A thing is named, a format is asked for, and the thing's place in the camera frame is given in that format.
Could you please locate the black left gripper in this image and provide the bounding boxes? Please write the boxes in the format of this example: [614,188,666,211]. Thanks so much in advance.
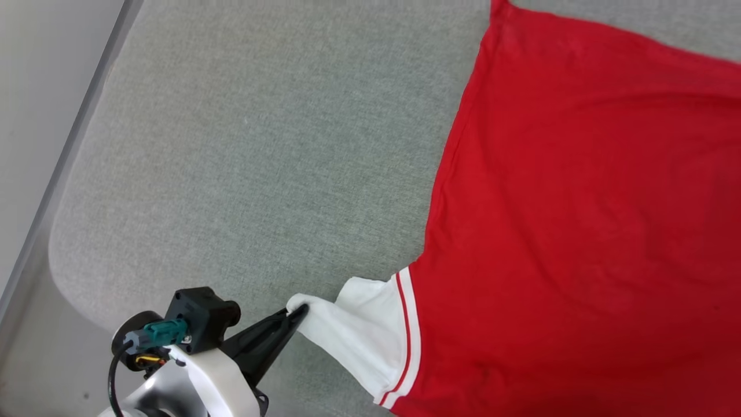
[111,305,309,387]

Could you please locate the red and white jersey shirt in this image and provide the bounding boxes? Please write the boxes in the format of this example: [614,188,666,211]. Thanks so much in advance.
[287,0,741,417]

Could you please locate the teal cable connector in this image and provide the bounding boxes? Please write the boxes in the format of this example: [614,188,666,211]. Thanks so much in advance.
[123,319,190,355]

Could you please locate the thin black cable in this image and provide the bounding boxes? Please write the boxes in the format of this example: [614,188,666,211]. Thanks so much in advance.
[107,341,137,417]

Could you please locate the grey metal frame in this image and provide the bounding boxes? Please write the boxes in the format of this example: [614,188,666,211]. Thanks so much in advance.
[0,0,145,325]

